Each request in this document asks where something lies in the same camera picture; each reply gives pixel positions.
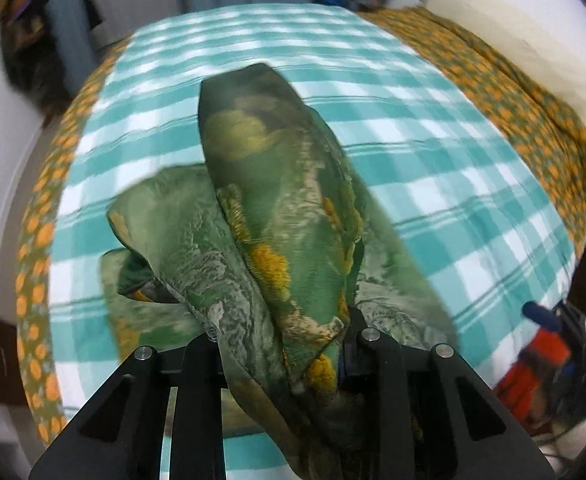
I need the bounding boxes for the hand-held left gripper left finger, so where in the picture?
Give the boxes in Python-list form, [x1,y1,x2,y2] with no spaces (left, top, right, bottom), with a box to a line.
[28,335,230,480]

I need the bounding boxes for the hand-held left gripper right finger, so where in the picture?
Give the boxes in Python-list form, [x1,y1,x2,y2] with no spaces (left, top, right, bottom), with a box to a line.
[340,307,556,480]

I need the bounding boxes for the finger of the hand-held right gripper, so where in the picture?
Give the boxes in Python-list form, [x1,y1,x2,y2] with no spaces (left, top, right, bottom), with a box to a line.
[522,301,558,332]

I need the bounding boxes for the green printed garment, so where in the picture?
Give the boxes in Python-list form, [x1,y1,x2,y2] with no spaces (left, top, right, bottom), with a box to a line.
[99,62,458,480]

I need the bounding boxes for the yellow and dark hanging clothes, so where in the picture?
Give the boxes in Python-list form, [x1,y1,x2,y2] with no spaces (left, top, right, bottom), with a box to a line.
[0,0,74,117]

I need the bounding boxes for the orange floral bedsheet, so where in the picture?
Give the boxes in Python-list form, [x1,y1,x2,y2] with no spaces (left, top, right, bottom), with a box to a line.
[16,5,586,446]

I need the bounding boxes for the teal checked blanket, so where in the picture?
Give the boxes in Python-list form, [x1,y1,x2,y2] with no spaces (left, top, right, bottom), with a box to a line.
[48,4,576,480]

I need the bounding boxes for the cream pillow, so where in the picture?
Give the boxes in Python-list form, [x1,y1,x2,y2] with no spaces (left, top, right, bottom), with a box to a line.
[423,0,586,133]

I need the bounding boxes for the blue curtain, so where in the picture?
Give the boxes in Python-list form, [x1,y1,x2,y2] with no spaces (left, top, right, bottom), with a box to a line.
[38,0,100,61]

